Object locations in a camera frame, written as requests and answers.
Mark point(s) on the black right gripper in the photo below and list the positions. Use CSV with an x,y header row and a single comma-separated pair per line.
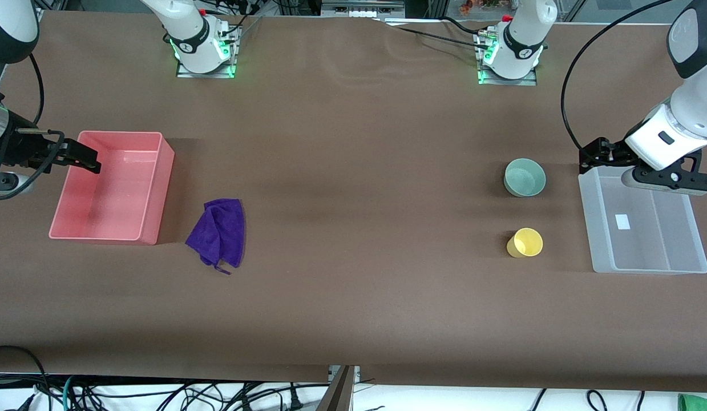
x,y
17,147

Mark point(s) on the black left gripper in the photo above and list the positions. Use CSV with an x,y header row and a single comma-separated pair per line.
x,y
611,152

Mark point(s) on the pale green ceramic bowl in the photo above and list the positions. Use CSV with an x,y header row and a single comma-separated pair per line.
x,y
524,178

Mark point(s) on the purple microfibre cloth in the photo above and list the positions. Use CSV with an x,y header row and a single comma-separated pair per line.
x,y
221,231

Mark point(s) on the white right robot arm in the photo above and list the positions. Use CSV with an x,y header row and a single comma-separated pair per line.
x,y
192,33

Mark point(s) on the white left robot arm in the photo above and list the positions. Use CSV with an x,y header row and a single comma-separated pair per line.
x,y
521,41

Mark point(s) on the yellow plastic cup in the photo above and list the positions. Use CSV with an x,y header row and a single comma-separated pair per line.
x,y
525,243

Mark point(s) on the green cloth scrap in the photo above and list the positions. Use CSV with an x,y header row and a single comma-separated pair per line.
x,y
698,403

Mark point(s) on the pink plastic bin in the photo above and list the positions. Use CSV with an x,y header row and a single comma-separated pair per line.
x,y
110,191

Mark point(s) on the white sticker label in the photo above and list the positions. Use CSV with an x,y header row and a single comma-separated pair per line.
x,y
622,221

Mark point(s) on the translucent white plastic bin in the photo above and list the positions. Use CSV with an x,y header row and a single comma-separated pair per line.
x,y
650,228

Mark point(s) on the grey electronics box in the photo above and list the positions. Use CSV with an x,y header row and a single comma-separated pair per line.
x,y
362,7

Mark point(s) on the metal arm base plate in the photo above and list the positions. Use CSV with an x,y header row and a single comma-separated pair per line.
x,y
527,81
185,73

